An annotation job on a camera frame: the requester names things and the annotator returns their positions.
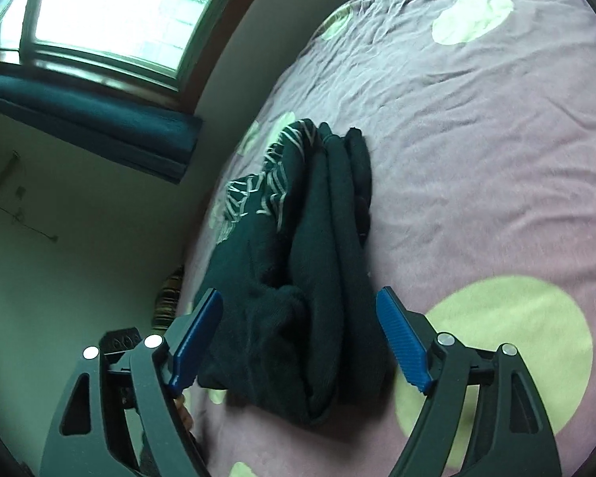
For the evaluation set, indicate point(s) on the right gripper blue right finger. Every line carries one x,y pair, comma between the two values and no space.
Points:
511,434

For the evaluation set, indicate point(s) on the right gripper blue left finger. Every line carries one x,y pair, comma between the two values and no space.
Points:
89,435

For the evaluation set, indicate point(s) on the plain black sweatshirt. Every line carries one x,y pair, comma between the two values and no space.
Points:
299,335

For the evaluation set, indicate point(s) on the black sweatshirt white line print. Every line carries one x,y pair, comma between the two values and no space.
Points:
264,194

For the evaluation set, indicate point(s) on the person's left hand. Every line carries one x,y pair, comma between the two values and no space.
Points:
183,413

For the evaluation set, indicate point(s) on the striped yellow black cloth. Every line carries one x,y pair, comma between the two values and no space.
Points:
167,300

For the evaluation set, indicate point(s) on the dark teal curtain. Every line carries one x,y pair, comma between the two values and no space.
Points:
149,139

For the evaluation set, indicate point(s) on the pink bedsheet green dots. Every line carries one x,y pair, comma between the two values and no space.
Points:
480,120

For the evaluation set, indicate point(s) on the window with metal frame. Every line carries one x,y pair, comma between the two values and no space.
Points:
150,43

